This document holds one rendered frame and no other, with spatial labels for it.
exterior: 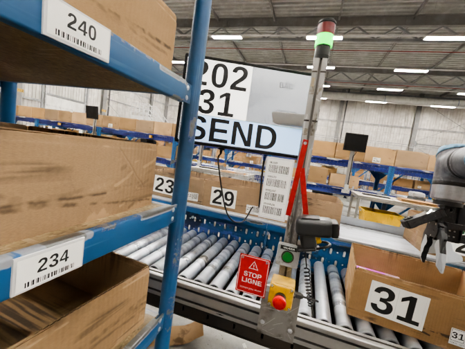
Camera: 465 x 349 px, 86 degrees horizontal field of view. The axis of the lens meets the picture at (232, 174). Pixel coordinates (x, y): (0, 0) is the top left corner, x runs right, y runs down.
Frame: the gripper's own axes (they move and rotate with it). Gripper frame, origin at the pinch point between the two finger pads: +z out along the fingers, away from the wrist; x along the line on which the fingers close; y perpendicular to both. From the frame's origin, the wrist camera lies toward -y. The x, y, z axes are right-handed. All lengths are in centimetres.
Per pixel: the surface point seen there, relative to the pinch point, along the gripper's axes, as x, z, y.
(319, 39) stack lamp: -17, -60, -43
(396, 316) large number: 1.6, 18.7, -5.7
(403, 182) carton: 913, -100, 282
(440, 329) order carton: 0.5, 18.4, 5.7
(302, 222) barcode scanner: -17.0, -6.7, -38.8
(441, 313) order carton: 0.0, 13.3, 4.9
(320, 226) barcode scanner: -17.1, -6.7, -33.9
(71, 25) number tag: -77, -26, -59
